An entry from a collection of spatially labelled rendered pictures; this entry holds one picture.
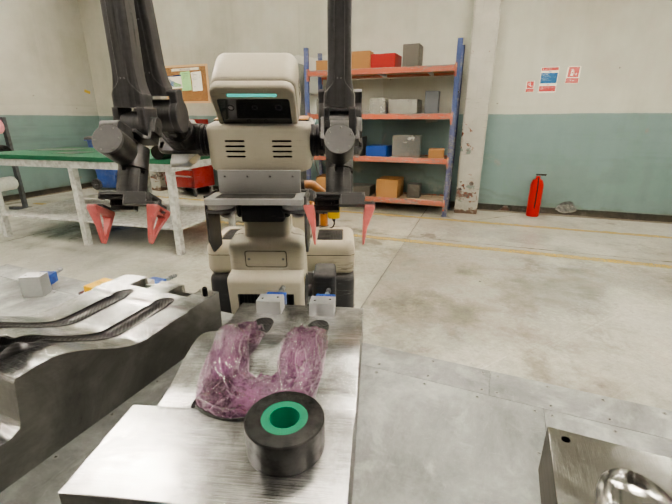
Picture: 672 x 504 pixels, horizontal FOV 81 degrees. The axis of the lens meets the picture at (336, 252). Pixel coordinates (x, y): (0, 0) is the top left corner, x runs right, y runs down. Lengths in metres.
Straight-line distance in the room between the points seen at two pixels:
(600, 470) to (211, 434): 0.42
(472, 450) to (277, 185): 0.76
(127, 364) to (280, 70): 0.72
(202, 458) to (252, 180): 0.77
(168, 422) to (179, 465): 0.07
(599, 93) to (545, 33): 0.98
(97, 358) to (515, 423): 0.62
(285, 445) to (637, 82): 5.94
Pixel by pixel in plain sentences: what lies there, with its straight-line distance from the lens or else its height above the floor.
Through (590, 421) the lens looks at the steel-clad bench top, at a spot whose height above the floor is 0.80.
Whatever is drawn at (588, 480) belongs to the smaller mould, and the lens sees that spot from 0.54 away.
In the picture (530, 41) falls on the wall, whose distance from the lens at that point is 5.97.
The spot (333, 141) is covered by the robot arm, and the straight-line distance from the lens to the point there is 0.74.
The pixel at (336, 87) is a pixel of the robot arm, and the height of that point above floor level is 1.29.
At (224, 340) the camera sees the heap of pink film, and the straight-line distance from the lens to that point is 0.61.
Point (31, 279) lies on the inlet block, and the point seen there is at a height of 0.85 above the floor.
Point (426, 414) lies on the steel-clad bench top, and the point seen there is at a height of 0.80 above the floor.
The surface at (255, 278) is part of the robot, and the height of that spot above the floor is 0.80.
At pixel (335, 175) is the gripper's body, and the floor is 1.12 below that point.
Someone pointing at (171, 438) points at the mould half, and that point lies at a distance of 0.49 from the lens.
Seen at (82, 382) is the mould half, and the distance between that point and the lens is 0.68.
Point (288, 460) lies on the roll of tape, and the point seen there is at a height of 0.93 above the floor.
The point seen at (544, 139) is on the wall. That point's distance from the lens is 5.93.
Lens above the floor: 1.23
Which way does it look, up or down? 19 degrees down
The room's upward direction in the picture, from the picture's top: straight up
